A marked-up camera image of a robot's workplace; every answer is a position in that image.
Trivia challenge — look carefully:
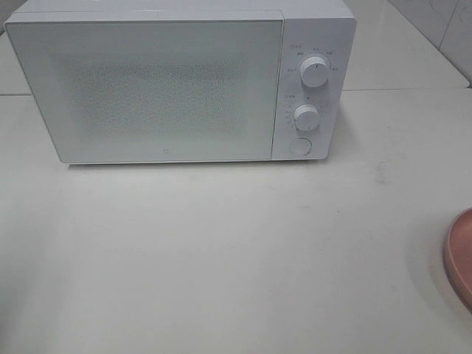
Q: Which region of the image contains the white microwave oven body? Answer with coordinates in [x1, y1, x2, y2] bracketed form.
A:
[5, 10, 356, 164]

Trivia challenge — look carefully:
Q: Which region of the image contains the upper white power knob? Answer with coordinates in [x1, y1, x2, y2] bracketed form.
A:
[299, 53, 330, 89]

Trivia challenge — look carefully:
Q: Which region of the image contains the round white door button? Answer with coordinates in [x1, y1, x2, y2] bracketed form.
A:
[289, 138, 312, 156]

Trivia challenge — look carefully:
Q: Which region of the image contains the pink round plate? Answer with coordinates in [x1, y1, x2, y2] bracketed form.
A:
[443, 209, 471, 310]

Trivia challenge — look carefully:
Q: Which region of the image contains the white timer knob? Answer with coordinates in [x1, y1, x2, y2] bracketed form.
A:
[294, 104, 321, 131]

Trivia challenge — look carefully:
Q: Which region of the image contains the white microwave door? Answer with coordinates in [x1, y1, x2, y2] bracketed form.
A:
[7, 21, 282, 164]

